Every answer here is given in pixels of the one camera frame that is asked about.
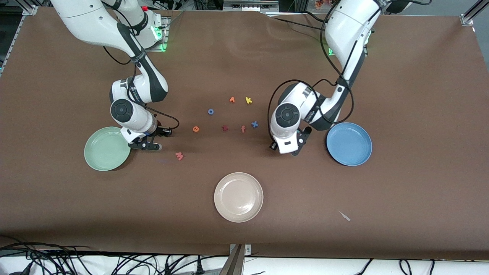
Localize tangled black floor cables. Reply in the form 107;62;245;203
0;235;230;275

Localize black base cable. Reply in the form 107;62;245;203
267;11;329;33

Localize green plate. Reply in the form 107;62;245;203
84;126;131;171

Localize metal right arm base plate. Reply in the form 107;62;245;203
147;15;168;52

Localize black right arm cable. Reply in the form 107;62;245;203
102;42;180;131

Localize grey table support strut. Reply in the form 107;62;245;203
219;244;245;275

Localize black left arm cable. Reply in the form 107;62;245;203
268;0;355;142

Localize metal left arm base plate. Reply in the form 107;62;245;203
328;45;369;57

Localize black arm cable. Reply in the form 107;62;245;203
102;42;180;131
268;0;355;142

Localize grey metal frame bar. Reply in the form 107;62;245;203
223;0;279;12

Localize aluminium frame profile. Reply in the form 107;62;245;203
460;0;489;26
0;5;39;77

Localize blue plate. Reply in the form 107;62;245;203
326;122;372;167

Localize metal table edge bracket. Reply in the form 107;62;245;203
229;244;252;256

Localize beige plate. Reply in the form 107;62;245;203
214;172;264;223

